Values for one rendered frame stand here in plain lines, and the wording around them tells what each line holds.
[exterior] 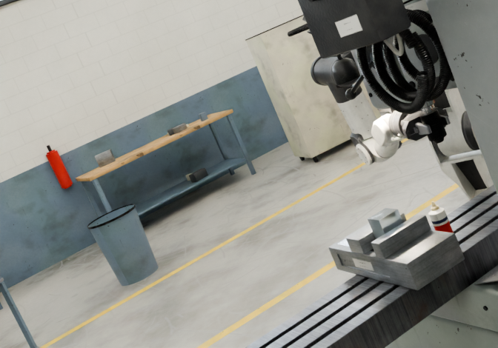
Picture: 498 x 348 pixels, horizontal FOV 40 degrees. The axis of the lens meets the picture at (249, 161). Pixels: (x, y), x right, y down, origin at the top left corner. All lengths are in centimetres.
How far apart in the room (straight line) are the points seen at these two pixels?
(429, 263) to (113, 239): 490
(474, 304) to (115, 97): 783
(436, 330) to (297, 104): 605
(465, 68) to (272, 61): 652
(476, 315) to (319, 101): 632
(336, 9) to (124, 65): 811
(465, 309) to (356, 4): 87
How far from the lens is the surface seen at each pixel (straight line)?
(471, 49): 130
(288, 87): 783
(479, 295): 173
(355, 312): 162
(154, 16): 959
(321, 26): 135
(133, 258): 636
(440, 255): 164
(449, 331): 193
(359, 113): 220
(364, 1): 124
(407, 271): 160
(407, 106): 141
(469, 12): 127
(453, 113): 246
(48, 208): 899
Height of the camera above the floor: 161
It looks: 9 degrees down
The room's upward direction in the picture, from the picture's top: 23 degrees counter-clockwise
